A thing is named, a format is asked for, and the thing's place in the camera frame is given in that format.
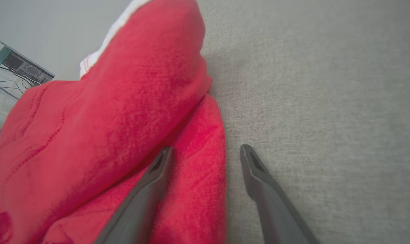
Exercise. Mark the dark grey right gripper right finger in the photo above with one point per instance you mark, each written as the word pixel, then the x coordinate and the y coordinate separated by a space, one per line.
pixel 272 206

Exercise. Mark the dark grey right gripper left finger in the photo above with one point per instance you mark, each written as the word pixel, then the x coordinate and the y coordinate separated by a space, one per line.
pixel 137 210

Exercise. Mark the black electronics box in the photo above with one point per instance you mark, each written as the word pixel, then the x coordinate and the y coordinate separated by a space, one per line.
pixel 27 69

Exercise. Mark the red white lettered jersey garment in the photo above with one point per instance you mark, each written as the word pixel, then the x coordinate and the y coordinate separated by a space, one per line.
pixel 106 118

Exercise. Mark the teal plastic block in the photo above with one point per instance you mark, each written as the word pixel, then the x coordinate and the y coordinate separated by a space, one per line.
pixel 0 57

